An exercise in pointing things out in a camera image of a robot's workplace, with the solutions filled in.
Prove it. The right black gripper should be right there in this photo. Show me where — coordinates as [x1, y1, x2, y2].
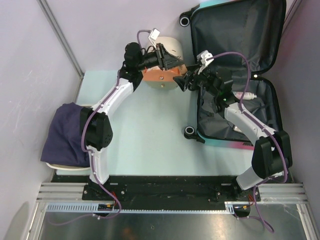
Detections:
[173, 63, 220, 97]

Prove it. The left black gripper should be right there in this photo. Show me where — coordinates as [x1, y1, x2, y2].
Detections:
[135, 43, 183, 72]

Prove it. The cream round drawer cabinet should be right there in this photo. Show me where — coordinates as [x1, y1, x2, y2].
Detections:
[142, 36, 187, 90]

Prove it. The white tube pink band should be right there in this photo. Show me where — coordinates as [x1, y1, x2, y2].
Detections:
[233, 91, 257, 101]

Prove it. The pink and teal kids suitcase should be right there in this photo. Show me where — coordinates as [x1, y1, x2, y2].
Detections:
[179, 0, 288, 151]

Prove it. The white rectangular tray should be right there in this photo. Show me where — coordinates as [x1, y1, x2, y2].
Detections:
[46, 103, 93, 171]

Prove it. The navy garment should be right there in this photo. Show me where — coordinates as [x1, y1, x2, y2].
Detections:
[40, 102, 91, 168]

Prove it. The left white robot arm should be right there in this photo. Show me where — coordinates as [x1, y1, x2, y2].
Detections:
[79, 42, 184, 200]

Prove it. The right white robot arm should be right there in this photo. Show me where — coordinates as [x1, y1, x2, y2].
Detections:
[173, 66, 293, 201]

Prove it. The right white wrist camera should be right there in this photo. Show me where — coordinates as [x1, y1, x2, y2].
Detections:
[196, 50, 214, 70]

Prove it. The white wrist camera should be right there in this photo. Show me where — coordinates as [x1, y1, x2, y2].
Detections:
[196, 50, 214, 70]
[148, 28, 160, 46]

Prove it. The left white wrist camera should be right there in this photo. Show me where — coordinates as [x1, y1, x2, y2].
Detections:
[148, 28, 160, 46]

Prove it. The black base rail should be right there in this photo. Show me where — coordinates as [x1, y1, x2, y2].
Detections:
[51, 174, 292, 211]

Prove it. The grey slotted cable duct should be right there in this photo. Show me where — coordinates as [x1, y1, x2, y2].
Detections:
[45, 202, 249, 215]

